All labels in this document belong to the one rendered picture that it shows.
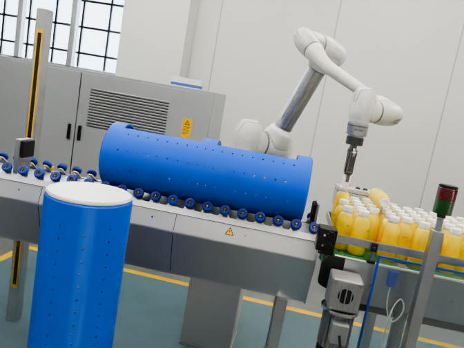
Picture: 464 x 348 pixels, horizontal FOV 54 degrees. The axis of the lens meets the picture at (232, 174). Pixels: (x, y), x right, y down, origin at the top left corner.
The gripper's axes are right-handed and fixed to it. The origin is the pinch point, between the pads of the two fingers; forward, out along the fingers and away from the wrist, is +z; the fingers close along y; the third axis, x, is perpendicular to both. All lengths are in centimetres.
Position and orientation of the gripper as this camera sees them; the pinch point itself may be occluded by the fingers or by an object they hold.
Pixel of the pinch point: (345, 181)
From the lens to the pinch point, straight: 208.9
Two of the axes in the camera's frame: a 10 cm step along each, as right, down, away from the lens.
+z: -1.7, 9.7, 1.6
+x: 9.8, 1.9, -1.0
